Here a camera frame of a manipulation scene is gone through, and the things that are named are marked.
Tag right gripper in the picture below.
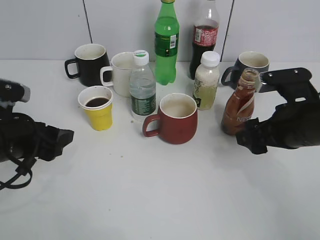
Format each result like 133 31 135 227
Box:
235 103 292 155

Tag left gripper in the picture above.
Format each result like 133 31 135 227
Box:
29 121 75 162

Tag brown Nescafe coffee bottle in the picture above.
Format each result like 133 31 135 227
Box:
221 68 259 136

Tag yellow paper cup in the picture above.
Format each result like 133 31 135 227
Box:
77 85 114 131

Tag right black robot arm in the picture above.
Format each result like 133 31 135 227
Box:
235 101 320 155

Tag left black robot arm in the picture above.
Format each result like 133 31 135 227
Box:
0 111 75 162

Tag dark grey mug right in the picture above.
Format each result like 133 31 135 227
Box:
221 51 270 89

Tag white-capped milky drink bottle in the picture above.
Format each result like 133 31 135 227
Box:
192 51 220 110

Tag black mug left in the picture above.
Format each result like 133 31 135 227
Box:
64 43 110 87

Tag red ceramic mug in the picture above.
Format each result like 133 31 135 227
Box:
142 93 198 145

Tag white ceramic mug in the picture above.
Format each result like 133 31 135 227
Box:
100 52 134 98

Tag clear water bottle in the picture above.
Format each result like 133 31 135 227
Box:
129 50 156 122

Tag cola bottle red label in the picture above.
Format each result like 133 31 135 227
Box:
189 0 220 80

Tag green soda bottle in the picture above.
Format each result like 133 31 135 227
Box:
154 0 180 86

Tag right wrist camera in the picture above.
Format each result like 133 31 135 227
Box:
257 67 320 104

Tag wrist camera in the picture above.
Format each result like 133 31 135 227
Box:
257 67 320 104
0 78 31 109

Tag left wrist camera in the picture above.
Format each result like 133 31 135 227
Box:
0 78 31 109

